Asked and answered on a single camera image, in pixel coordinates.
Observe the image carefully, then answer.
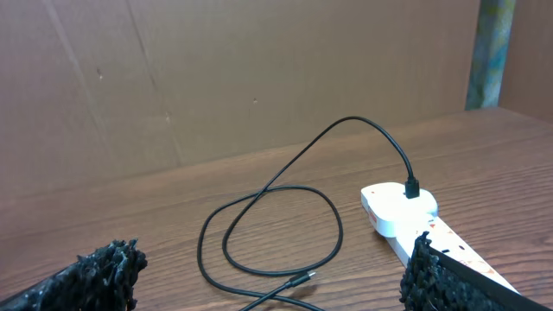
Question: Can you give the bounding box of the black USB charging cable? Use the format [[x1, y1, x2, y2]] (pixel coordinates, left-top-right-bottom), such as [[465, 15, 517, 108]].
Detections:
[[196, 116, 421, 311]]

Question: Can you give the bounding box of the white charger adapter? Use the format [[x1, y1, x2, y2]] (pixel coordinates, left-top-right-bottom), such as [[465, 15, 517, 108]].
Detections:
[[360, 182, 438, 238]]

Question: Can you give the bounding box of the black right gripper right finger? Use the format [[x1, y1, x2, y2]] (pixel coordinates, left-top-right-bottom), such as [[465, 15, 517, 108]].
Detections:
[[399, 232, 552, 311]]

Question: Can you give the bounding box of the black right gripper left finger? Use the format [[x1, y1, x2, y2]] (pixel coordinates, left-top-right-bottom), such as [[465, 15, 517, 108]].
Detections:
[[1, 239, 148, 311]]

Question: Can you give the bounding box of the mottled green-grey post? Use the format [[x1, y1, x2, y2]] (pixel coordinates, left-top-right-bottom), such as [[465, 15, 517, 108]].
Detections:
[[466, 0, 516, 110]]

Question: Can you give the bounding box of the white power strip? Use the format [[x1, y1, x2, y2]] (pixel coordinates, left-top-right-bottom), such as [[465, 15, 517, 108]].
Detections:
[[386, 217, 518, 293]]

